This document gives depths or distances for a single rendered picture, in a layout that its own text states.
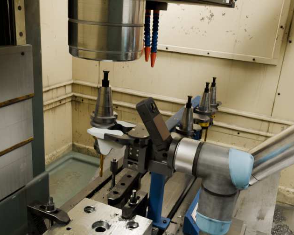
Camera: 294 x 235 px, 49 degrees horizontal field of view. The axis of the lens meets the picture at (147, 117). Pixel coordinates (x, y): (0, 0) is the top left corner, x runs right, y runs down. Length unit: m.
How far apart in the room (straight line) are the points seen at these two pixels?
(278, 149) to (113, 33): 0.43
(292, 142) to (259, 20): 0.96
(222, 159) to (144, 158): 0.16
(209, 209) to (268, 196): 0.96
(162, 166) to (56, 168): 1.39
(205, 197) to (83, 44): 0.39
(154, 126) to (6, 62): 0.58
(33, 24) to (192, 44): 0.80
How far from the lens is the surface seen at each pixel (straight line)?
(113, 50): 0.64
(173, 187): 1.30
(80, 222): 0.95
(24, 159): 1.26
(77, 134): 2.15
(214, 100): 1.27
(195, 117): 1.12
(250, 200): 1.61
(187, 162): 0.66
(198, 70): 1.69
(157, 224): 1.08
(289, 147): 0.75
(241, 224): 1.48
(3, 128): 1.14
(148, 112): 0.66
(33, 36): 1.24
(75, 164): 2.11
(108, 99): 0.72
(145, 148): 0.69
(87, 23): 0.64
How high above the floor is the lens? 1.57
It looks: 19 degrees down
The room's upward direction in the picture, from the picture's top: 5 degrees clockwise
